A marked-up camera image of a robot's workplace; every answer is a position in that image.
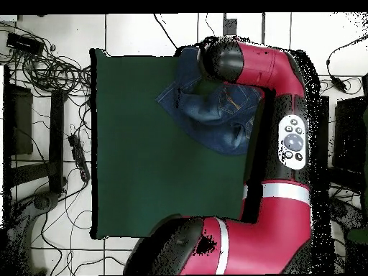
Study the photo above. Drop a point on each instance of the blue denim jeans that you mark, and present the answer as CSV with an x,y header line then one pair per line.
x,y
207,115

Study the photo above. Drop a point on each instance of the black power strip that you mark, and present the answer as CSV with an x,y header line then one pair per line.
x,y
79,156

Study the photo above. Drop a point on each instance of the dark grey stand foot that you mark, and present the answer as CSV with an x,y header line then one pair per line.
x,y
41,202
345,212

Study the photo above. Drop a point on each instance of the black stand bar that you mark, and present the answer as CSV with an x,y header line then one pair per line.
x,y
56,138

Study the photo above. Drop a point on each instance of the grey square frame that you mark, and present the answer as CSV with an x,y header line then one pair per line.
x,y
263,26

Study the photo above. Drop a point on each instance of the black power adapter box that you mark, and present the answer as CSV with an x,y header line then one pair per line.
x,y
24,43

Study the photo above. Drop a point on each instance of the dark green fabric piece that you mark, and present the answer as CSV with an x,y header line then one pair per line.
x,y
358,235

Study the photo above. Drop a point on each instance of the small dark grey square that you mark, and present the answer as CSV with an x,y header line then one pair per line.
x,y
230,27

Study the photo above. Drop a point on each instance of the dark green table cloth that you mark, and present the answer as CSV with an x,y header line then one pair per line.
x,y
129,187

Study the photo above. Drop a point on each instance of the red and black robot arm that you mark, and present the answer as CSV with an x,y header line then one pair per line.
x,y
273,230

